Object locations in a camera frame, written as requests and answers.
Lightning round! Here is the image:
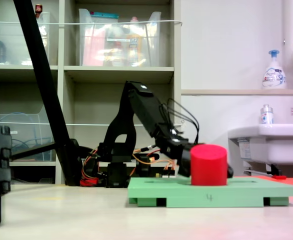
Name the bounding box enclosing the clear plastic bin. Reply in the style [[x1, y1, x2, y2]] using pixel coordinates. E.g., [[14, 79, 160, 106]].
[[0, 11, 52, 66]]

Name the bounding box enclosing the white foam soap bottle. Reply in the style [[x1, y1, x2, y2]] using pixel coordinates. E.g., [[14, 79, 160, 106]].
[[261, 49, 287, 90]]

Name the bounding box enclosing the circuit board with wires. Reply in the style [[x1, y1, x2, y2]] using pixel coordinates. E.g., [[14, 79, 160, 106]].
[[154, 171, 176, 179]]

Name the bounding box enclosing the red cylinder block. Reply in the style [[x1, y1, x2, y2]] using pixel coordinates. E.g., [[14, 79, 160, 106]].
[[190, 144, 229, 187]]

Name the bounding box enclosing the white ceramic sink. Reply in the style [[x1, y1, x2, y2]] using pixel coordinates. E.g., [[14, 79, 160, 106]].
[[227, 123, 293, 166]]

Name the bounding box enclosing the clear bin with cables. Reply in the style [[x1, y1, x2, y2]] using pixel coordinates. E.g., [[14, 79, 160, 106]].
[[0, 104, 57, 162]]

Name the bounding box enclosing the green shape sorter board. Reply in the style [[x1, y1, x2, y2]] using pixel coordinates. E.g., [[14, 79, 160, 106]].
[[127, 176, 293, 208]]

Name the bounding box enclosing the pink package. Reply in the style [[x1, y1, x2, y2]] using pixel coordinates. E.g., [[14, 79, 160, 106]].
[[82, 26, 106, 67]]

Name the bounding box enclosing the large clear storage bin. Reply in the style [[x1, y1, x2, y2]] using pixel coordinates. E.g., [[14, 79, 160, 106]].
[[78, 8, 162, 68]]

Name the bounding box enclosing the red printed base plate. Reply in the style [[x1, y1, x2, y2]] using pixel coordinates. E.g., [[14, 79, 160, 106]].
[[79, 176, 99, 187]]

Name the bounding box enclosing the teal lid box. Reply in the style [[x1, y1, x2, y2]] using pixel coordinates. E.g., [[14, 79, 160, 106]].
[[89, 10, 120, 20]]

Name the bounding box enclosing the black tripod brace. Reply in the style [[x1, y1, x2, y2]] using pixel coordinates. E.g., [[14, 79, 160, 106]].
[[10, 141, 57, 161]]

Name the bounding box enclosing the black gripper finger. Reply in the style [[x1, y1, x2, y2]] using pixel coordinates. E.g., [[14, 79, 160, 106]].
[[177, 154, 192, 178], [226, 161, 235, 179]]

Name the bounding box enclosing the thin orange wire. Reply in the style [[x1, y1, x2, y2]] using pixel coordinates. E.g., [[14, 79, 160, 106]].
[[132, 148, 179, 169]]

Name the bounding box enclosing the orange label bottle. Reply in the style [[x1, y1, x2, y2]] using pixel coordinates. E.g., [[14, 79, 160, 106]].
[[125, 16, 144, 67]]

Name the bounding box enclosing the small clear sanitizer bottle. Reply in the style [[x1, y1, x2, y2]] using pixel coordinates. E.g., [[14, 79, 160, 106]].
[[260, 104, 275, 125]]

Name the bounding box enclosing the beige shelving unit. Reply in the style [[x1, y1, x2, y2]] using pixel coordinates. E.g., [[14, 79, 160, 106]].
[[0, 0, 183, 186]]

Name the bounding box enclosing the brown cap bottle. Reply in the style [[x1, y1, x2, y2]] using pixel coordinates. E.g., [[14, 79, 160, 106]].
[[34, 3, 44, 20]]

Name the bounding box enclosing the thin black servo cable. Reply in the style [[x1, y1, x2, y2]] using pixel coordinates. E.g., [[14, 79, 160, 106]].
[[161, 98, 201, 145]]

